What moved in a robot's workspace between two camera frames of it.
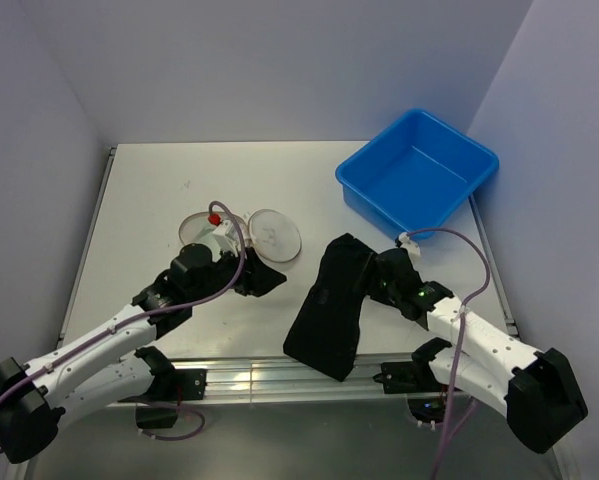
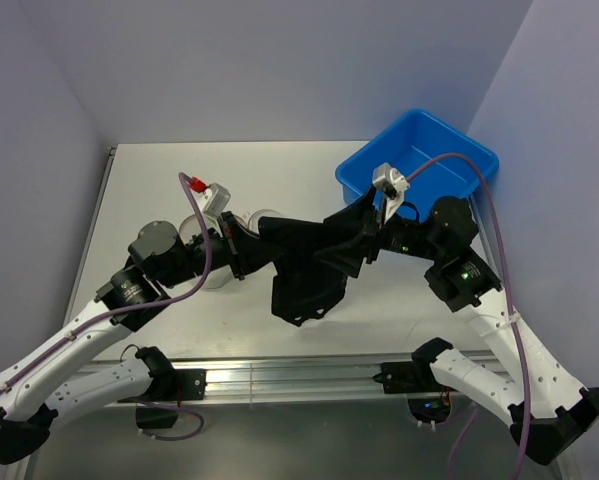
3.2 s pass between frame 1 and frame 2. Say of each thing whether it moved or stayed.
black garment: moved
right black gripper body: moved
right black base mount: stayed
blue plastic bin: stayed
